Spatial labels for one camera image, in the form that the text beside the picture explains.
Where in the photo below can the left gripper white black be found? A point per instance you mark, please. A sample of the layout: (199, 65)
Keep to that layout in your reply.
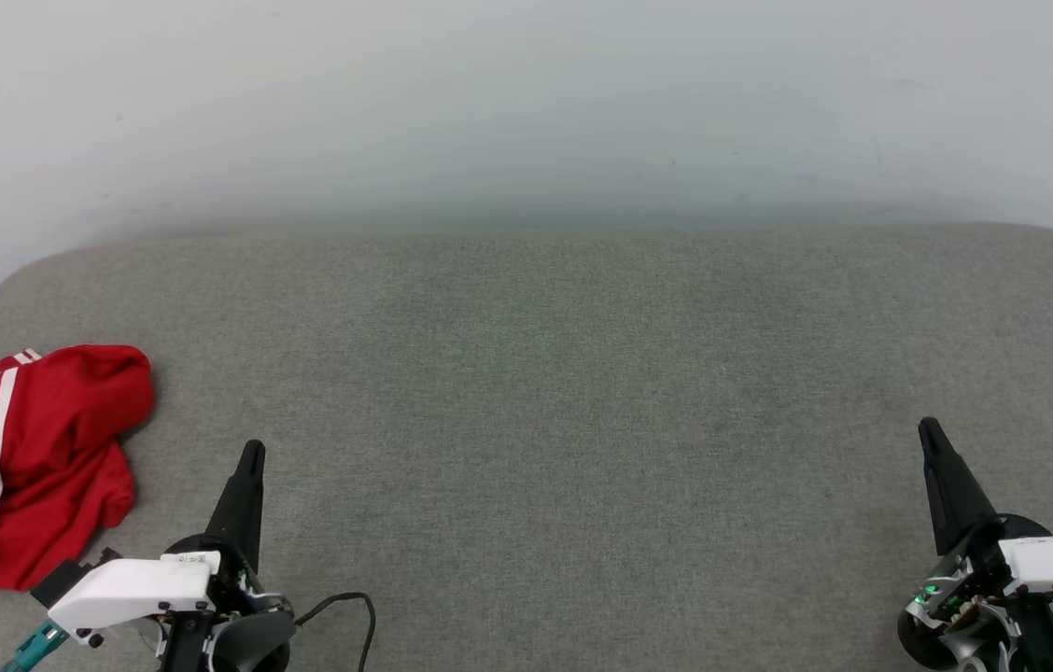
(130, 593)

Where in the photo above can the red and white shirt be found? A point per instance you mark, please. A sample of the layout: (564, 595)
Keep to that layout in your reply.
(60, 439)

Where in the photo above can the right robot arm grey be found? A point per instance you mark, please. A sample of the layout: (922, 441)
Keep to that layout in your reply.
(1040, 644)

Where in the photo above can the grey fabric sofa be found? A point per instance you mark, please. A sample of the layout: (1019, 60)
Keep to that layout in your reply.
(582, 420)

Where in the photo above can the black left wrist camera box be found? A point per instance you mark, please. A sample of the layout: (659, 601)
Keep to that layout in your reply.
(60, 581)

